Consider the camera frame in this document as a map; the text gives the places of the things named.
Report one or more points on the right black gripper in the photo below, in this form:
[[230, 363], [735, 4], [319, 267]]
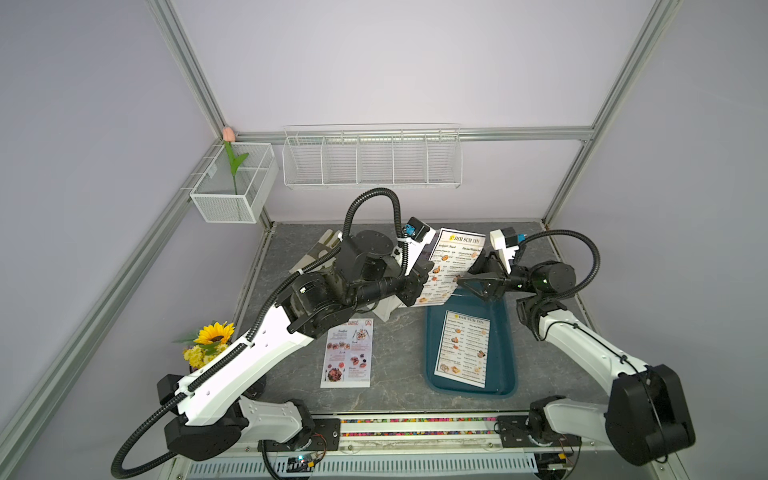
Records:
[[493, 281]]

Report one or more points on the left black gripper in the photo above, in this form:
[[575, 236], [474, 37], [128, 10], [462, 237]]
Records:
[[415, 281]]

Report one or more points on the yellow header menu sheet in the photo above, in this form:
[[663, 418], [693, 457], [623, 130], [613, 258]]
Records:
[[463, 350], [453, 253]]

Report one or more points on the red special menu sheet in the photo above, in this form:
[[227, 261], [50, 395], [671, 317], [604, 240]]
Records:
[[348, 355]]

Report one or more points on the teal plastic tray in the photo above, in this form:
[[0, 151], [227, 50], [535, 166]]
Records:
[[501, 377]]

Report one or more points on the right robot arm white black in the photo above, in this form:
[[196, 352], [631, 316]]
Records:
[[646, 417]]

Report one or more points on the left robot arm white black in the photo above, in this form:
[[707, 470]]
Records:
[[205, 413]]

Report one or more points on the yellow sunflower bouquet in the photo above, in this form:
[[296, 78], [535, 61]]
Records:
[[203, 346]]

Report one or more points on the pink artificial tulip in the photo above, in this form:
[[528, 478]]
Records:
[[235, 161]]

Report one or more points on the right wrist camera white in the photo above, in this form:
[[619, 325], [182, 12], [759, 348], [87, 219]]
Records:
[[506, 242]]

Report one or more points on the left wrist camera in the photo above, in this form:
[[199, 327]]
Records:
[[417, 234]]

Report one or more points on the white wire wall rack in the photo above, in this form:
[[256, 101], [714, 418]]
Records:
[[372, 155]]

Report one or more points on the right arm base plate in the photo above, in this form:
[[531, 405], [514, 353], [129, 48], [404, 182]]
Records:
[[517, 430]]

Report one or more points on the aluminium front rail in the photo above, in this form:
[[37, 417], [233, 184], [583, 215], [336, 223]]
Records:
[[443, 445]]

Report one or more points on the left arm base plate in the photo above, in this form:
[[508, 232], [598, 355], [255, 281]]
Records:
[[324, 435]]

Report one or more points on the white mesh wall basket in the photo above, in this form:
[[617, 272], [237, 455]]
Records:
[[213, 193]]

